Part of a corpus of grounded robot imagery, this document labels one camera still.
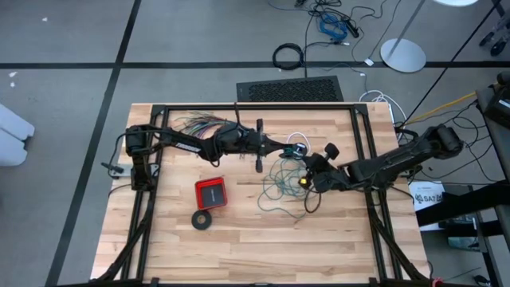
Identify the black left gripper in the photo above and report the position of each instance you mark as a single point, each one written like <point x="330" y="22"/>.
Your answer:
<point x="259" y="144"/>

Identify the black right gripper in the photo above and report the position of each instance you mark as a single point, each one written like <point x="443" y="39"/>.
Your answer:
<point x="320" y="165"/>

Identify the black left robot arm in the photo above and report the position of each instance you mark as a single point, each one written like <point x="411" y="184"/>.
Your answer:
<point x="187" y="145"/>

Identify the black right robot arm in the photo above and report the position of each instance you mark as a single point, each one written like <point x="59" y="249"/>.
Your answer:
<point x="398" y="159"/>

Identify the red and black box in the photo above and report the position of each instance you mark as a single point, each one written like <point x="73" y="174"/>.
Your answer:
<point x="211" y="194"/>

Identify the black tape roll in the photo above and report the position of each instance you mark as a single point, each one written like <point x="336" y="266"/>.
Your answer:
<point x="196" y="220"/>

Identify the white paper sign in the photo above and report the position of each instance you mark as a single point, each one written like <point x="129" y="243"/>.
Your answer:
<point x="428" y="197"/>

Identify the black power strip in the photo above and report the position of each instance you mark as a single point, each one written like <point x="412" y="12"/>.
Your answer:
<point x="352" y="30"/>

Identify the grey round-base stand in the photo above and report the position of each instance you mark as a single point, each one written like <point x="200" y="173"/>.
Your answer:
<point x="403" y="56"/>

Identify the yellow floor strip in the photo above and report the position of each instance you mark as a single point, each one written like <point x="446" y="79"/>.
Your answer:
<point x="442" y="107"/>

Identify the black beam structure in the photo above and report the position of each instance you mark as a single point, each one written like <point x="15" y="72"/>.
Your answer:
<point x="458" y="204"/>

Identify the black thin pole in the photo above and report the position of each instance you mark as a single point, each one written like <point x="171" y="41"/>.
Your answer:
<point x="450" y="61"/>

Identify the small red object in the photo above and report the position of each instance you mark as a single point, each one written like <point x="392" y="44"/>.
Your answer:
<point x="437" y="282"/>

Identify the black equipment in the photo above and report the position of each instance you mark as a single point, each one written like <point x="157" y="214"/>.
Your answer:
<point x="500" y="105"/>

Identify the black wheeled base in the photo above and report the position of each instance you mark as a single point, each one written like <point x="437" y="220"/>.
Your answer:
<point x="498" y="38"/>

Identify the white foam block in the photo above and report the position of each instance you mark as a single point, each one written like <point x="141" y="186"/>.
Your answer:
<point x="12" y="135"/>

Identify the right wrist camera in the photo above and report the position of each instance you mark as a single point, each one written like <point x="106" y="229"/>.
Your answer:
<point x="308" y="185"/>

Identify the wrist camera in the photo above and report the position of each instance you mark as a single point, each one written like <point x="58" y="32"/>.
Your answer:
<point x="259" y="165"/>
<point x="308" y="185"/>

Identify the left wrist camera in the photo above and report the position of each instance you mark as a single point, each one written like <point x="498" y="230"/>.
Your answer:
<point x="259" y="165"/>

